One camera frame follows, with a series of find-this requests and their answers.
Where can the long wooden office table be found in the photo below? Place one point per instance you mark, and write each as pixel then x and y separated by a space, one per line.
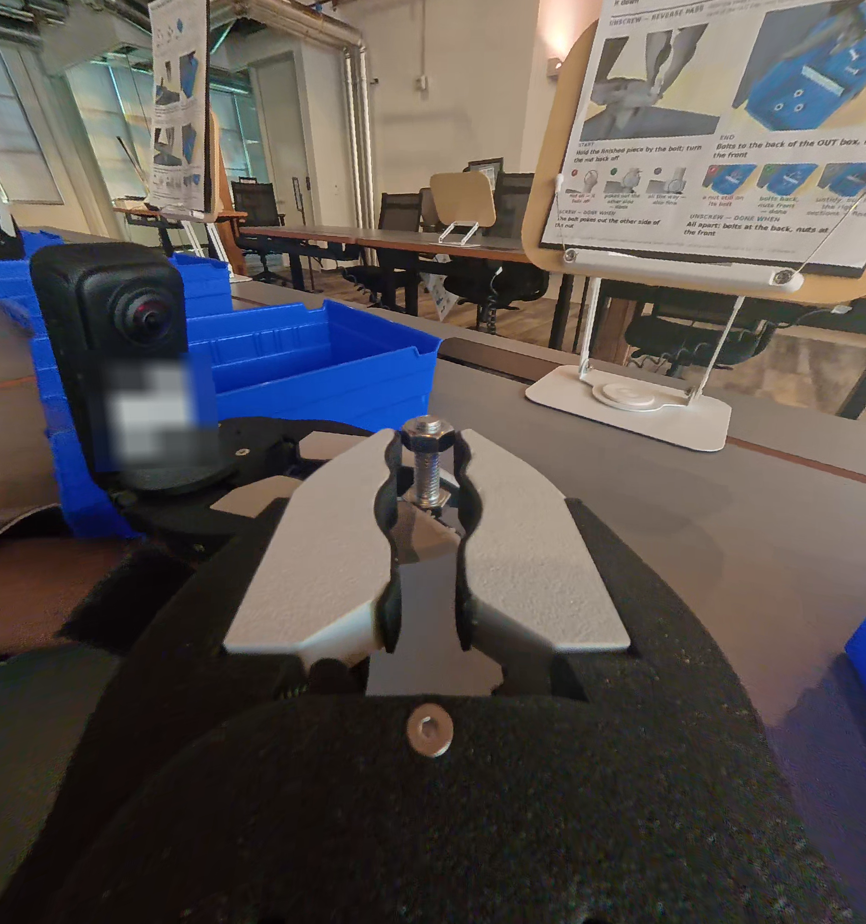
pixel 332 237

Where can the wooden document stand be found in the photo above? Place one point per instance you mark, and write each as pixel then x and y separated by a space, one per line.
pixel 462 198
pixel 216 166

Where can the window with blinds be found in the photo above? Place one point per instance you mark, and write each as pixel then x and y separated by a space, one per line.
pixel 7 130

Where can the white wall pipes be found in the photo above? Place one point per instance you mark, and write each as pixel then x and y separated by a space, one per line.
pixel 364 144

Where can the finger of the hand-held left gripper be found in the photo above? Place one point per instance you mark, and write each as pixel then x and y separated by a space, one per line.
pixel 252 498
pixel 328 444

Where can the black computer monitor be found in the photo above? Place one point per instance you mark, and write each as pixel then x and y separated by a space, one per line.
pixel 485 170

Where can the instruction sheet on wooden stand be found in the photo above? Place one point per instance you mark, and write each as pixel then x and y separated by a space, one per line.
pixel 559 155

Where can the silver hex bolt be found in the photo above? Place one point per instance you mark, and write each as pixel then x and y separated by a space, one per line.
pixel 436 476

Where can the black office chair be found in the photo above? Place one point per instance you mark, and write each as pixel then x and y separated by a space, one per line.
pixel 256 202
pixel 397 209
pixel 693 336
pixel 512 206

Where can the white door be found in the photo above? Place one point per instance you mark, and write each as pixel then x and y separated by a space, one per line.
pixel 281 144

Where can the white paper sign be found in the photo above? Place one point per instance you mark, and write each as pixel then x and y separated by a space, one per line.
pixel 440 296

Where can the person's left hand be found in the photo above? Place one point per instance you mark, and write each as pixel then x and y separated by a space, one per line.
pixel 21 599

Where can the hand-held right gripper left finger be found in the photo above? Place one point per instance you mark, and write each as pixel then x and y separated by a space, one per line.
pixel 310 548

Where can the silver hex nut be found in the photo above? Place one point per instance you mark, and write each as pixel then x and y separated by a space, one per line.
pixel 434 501

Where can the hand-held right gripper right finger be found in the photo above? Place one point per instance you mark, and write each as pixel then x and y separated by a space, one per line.
pixel 541 556

